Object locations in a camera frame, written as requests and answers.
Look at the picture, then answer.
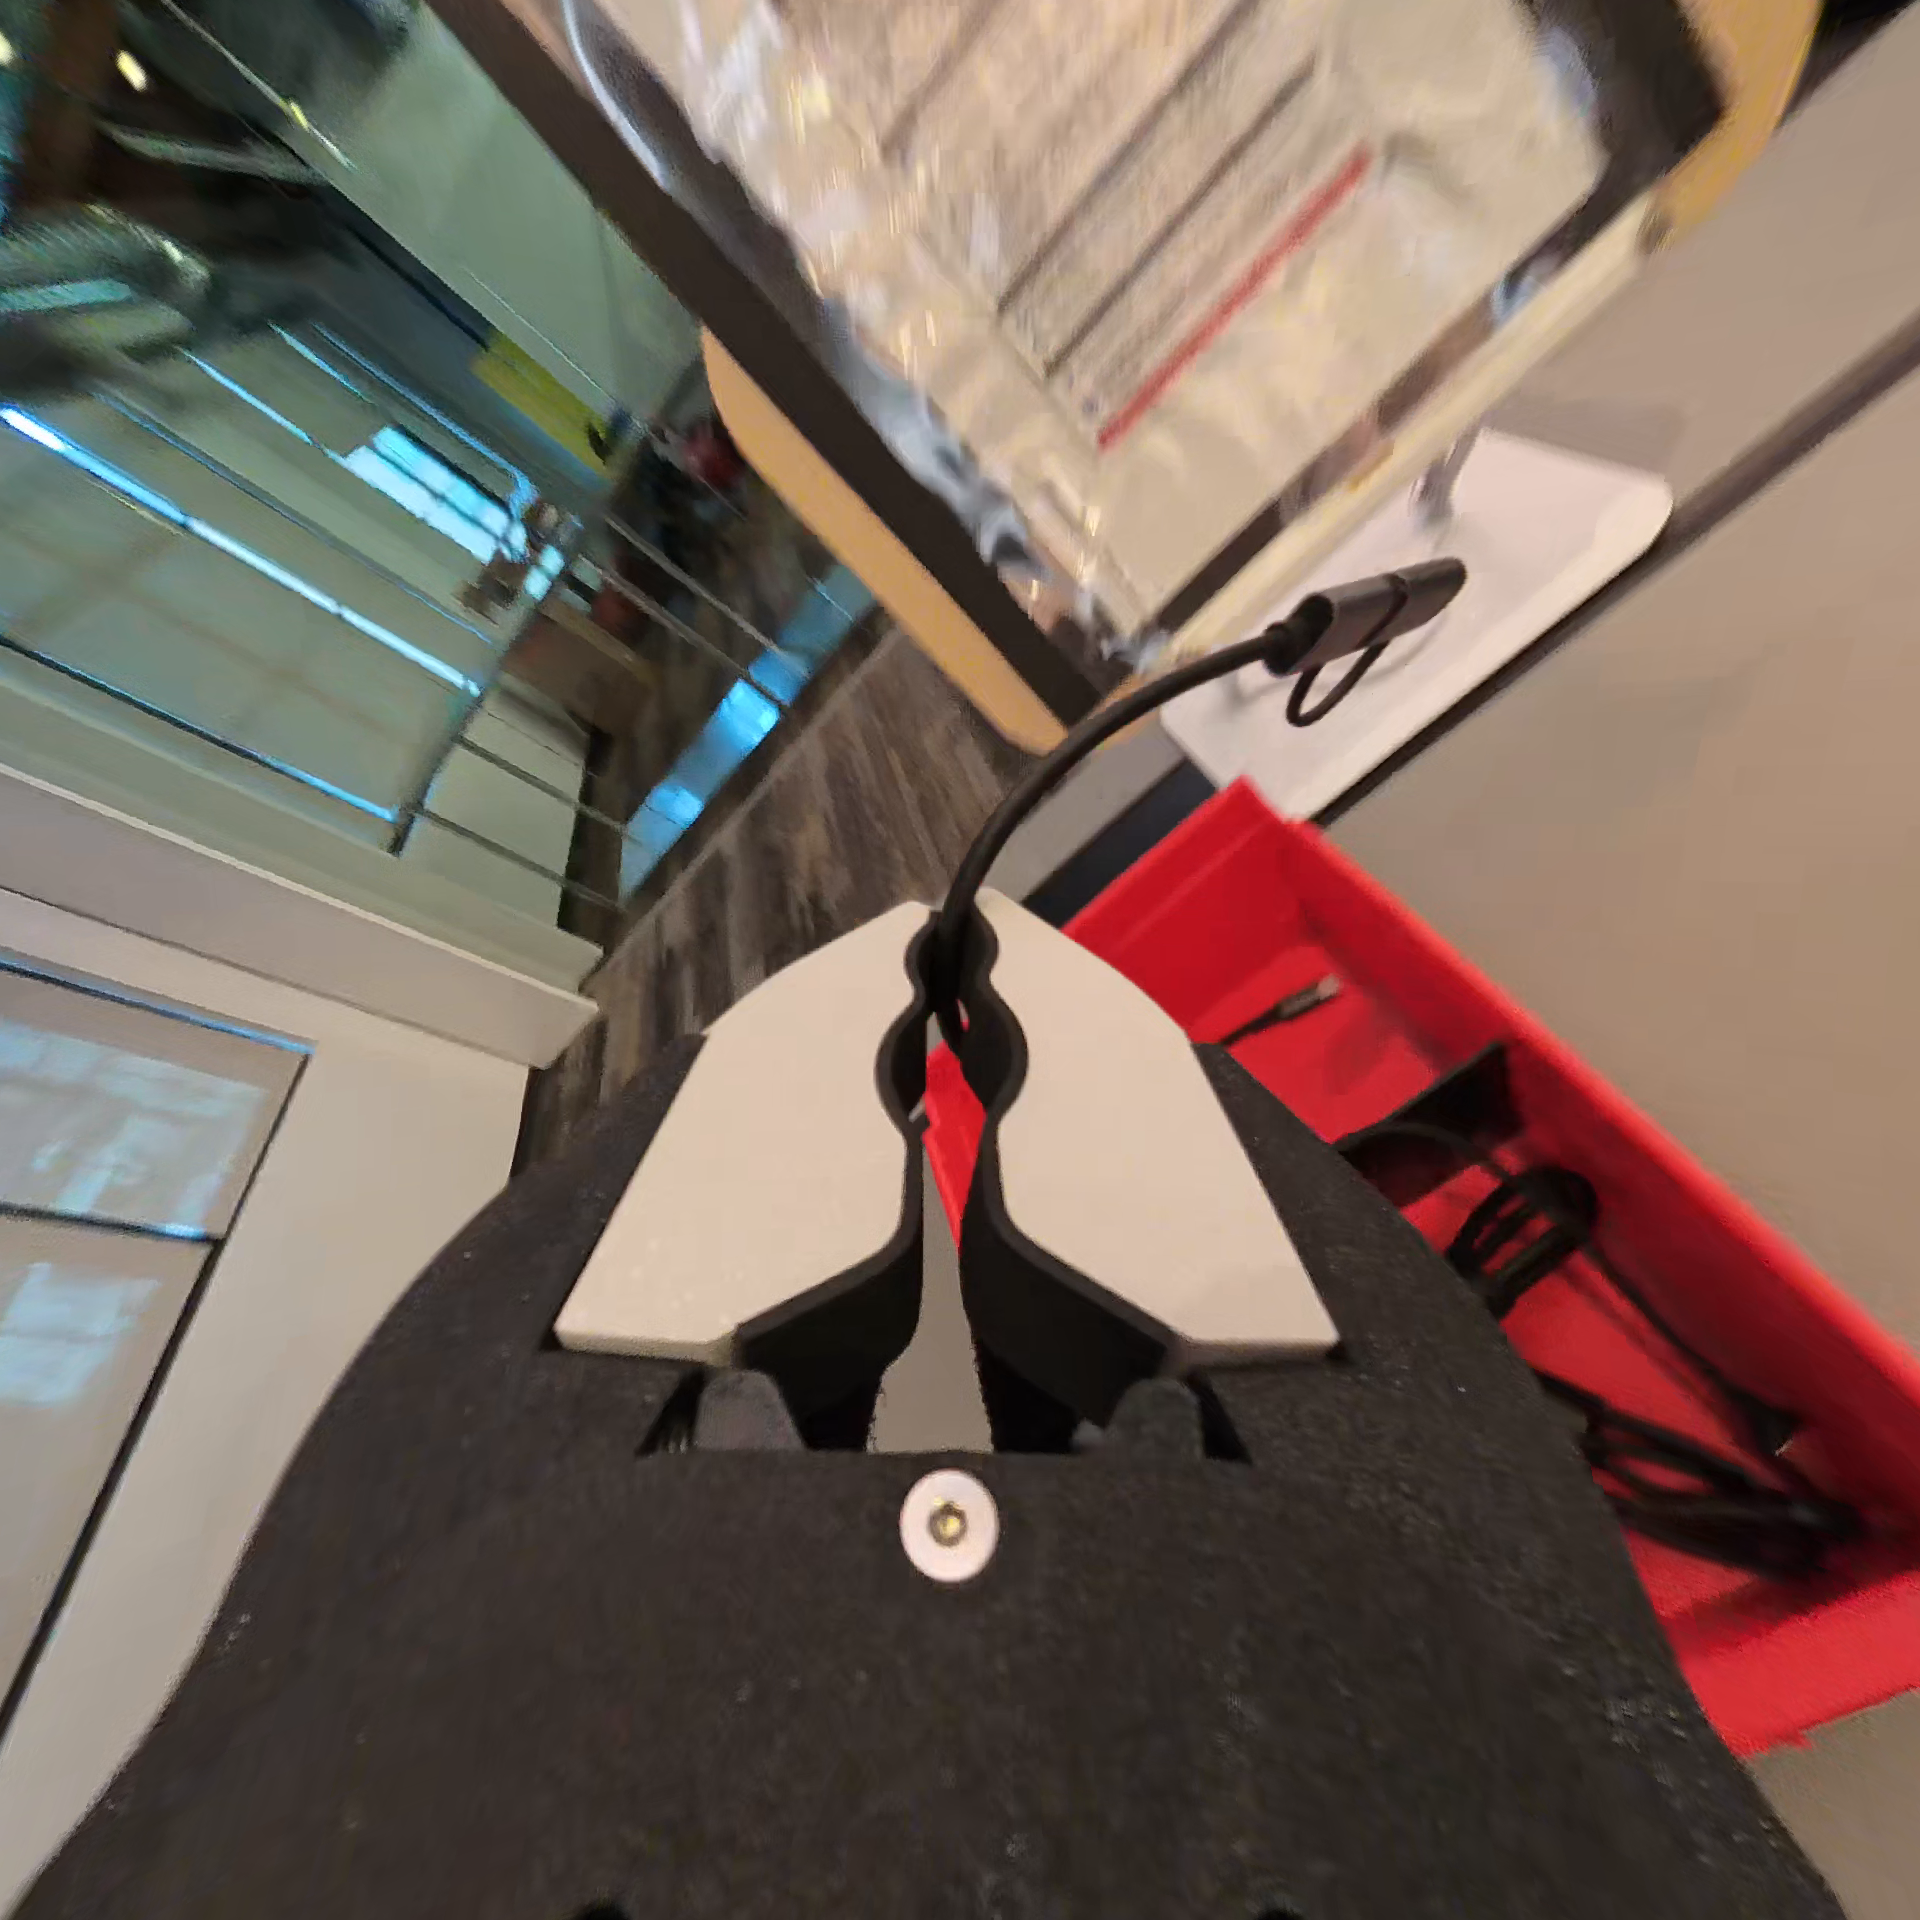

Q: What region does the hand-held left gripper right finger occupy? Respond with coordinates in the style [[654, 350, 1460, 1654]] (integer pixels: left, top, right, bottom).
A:
[[956, 886, 1342, 1452]]

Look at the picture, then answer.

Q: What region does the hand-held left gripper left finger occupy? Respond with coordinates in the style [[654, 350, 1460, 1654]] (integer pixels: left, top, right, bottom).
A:
[[551, 898, 965, 1452]]

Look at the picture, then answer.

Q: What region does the red plastic tray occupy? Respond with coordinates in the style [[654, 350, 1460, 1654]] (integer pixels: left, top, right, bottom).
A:
[[922, 780, 1920, 1757]]

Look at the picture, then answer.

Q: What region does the black cable with tethered adapter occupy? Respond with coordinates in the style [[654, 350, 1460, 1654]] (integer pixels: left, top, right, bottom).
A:
[[908, 559, 1471, 1112]]

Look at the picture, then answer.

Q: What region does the glass partition panel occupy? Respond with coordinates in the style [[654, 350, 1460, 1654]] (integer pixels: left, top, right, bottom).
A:
[[0, 960, 315, 1698]]

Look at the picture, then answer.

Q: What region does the glass railing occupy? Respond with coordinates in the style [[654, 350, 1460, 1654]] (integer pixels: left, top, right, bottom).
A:
[[0, 0, 887, 918]]

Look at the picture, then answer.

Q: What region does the computer monitor with white stand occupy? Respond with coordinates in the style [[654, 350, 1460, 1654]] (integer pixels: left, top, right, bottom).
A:
[[428, 0, 1727, 822]]

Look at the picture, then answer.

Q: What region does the black cable grey usb-c plug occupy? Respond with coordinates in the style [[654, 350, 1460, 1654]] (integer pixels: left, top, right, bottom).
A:
[[1217, 973, 1348, 1049]]

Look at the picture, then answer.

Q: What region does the bundle of black cables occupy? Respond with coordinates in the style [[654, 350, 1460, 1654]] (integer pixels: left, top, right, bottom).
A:
[[1336, 1125, 1860, 1577]]

